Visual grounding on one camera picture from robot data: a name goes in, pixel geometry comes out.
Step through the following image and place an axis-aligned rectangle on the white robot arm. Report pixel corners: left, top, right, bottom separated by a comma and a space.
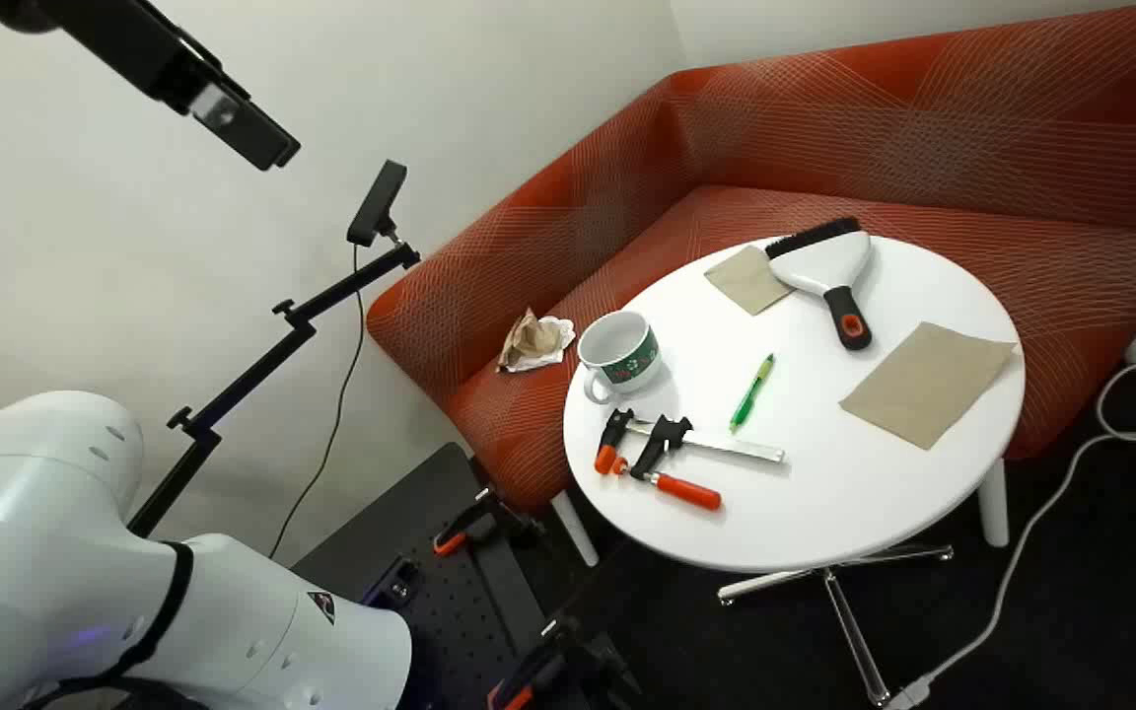
0, 392, 413, 710

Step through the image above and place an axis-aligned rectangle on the black orange clamp on base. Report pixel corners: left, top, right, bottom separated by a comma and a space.
429, 490, 533, 555

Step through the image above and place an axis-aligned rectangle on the large brown cardboard sheet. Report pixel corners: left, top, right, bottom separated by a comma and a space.
841, 322, 1014, 450

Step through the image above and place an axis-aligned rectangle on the green pen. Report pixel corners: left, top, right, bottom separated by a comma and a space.
730, 354, 776, 435

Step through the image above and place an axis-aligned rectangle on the thin black camera cable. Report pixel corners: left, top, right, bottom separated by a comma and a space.
265, 241, 376, 564

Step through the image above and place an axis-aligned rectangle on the black orange clamp lower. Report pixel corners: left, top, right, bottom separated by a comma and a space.
486, 615, 642, 710

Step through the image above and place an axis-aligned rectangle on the white cable on floor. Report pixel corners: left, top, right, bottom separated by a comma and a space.
881, 342, 1136, 710

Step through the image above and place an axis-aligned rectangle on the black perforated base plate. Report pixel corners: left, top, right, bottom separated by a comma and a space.
295, 447, 589, 710

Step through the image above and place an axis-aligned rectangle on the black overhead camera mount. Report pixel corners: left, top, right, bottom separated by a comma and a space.
0, 0, 301, 171

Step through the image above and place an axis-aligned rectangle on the black camera on stand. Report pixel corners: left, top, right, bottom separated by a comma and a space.
349, 160, 408, 243

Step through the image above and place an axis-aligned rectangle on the orange sofa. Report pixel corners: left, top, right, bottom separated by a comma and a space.
367, 7, 1136, 511

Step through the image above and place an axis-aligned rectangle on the round white table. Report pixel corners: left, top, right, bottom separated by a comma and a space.
550, 229, 1032, 710

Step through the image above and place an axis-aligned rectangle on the small brown cardboard sheet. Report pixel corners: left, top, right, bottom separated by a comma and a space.
705, 243, 788, 315

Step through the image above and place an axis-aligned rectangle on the orange bar clamp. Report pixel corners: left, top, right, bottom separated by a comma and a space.
593, 411, 784, 511

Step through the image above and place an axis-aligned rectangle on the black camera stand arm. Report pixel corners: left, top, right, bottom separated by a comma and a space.
132, 243, 417, 536

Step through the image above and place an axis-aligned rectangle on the crumpled paper wrapper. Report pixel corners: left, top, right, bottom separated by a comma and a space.
499, 312, 576, 373

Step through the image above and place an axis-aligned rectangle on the white green mug cup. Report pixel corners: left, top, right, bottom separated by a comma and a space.
576, 312, 662, 404

